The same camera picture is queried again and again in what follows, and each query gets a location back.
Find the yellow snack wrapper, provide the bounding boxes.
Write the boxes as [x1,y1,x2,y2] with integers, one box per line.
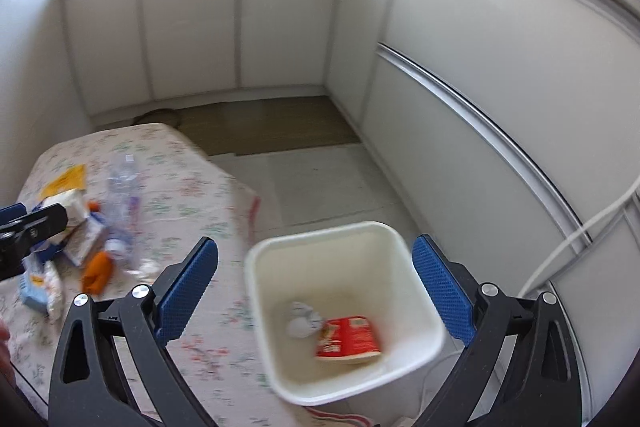
[40,164,86,200]

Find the orange peel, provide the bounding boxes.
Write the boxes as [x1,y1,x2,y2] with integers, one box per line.
[81,251,114,296]

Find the white plastic trash bin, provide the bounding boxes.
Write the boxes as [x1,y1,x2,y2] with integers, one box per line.
[244,221,447,407]

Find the white kitchen cabinets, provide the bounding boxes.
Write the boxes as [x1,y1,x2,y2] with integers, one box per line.
[63,0,639,417]

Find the person's left hand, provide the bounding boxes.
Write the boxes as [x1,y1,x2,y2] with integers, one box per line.
[0,320,16,387]

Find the blue white milk carton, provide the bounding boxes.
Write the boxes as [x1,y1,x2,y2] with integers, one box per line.
[18,254,48,315]

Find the white tissue pack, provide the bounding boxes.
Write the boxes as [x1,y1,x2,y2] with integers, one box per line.
[39,188,106,268]

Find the floral tablecloth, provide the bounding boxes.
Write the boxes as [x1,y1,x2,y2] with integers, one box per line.
[17,124,373,426]

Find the clear plastic bottle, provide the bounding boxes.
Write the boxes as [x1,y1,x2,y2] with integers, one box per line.
[103,154,141,270]

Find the red instant noodle cup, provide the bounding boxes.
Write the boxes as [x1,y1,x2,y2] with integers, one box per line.
[316,315,382,364]

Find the crumpled white tissue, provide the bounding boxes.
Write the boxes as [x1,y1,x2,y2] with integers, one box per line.
[286,301,324,339]

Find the brown floor mat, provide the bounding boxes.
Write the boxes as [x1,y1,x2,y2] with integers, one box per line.
[132,96,359,156]

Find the white power cable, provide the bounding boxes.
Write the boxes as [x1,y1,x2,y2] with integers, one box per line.
[516,173,640,299]

